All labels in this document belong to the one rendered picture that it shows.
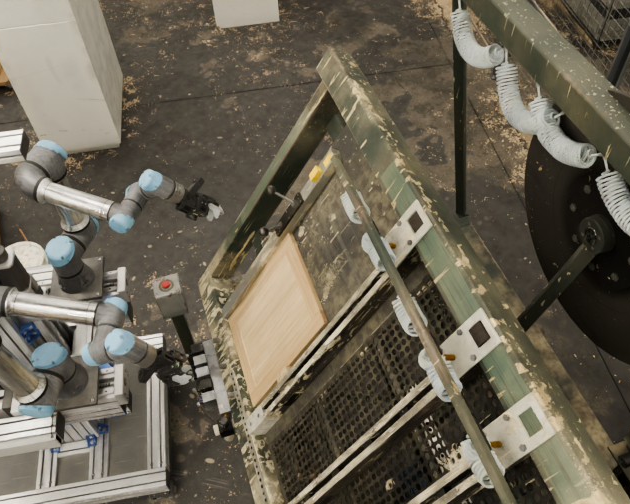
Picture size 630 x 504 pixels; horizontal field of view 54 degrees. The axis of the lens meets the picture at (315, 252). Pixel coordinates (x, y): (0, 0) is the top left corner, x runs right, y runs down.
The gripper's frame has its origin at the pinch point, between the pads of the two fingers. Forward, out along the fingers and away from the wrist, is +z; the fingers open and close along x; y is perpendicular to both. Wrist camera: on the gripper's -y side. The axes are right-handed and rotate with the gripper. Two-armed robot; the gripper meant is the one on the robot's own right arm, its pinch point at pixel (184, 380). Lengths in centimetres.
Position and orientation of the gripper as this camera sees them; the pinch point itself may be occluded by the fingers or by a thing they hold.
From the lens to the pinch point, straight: 217.7
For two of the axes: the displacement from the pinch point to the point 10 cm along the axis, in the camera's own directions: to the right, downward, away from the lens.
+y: 8.6, -4.2, -3.0
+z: 4.8, 4.8, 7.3
